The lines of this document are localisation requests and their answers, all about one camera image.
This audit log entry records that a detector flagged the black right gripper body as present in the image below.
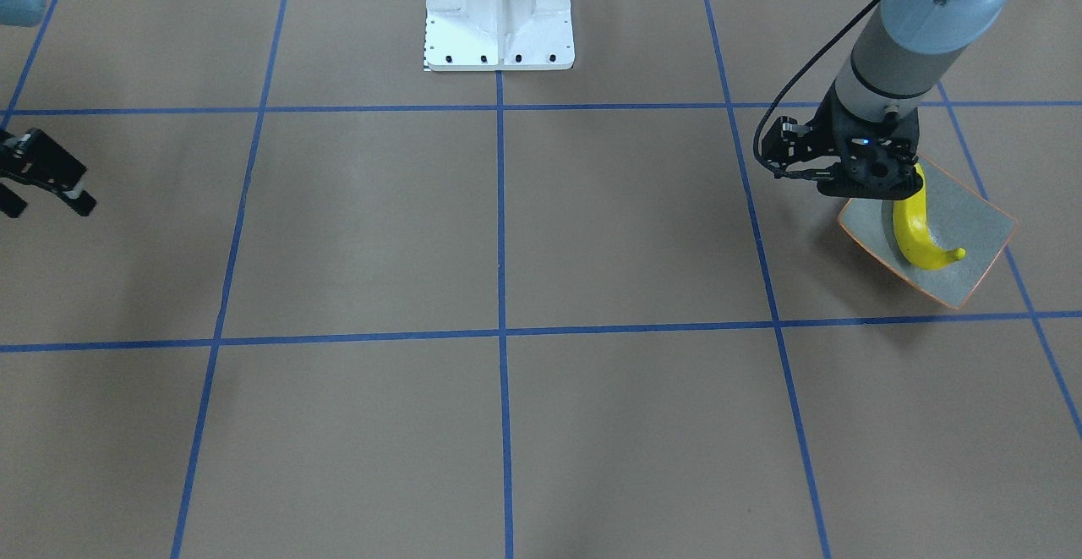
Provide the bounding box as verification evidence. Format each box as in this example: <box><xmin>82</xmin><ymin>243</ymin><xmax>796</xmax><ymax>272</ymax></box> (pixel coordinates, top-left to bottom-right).
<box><xmin>1</xmin><ymin>129</ymin><xmax>85</xmax><ymax>196</ymax></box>

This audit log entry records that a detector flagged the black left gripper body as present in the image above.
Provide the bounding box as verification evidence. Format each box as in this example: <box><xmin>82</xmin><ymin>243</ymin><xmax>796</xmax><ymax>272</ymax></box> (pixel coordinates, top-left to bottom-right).
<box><xmin>812</xmin><ymin>90</ymin><xmax>922</xmax><ymax>201</ymax></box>

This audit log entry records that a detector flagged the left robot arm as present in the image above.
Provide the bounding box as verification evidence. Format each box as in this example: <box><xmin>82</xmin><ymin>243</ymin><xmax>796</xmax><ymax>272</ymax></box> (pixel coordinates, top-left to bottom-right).
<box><xmin>753</xmin><ymin>0</ymin><xmax>1008</xmax><ymax>201</ymax></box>

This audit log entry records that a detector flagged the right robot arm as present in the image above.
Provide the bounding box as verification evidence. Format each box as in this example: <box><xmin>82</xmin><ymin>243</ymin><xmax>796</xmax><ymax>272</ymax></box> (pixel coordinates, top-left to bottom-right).
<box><xmin>1</xmin><ymin>0</ymin><xmax>97</xmax><ymax>216</ymax></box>

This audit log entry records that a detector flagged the grey square plate orange rim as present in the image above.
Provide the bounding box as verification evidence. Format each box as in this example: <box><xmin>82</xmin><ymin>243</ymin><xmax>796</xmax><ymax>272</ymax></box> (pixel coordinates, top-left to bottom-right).
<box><xmin>836</xmin><ymin>159</ymin><xmax>1018</xmax><ymax>310</ymax></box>

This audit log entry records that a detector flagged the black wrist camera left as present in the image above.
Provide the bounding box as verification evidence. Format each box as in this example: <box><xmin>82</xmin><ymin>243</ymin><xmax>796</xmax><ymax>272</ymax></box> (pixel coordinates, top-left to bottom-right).
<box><xmin>753</xmin><ymin>116</ymin><xmax>814</xmax><ymax>179</ymax></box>

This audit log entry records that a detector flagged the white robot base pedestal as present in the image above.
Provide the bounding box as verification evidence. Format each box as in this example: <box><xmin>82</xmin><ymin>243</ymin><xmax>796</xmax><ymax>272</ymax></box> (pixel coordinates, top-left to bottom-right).
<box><xmin>423</xmin><ymin>0</ymin><xmax>576</xmax><ymax>71</ymax></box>

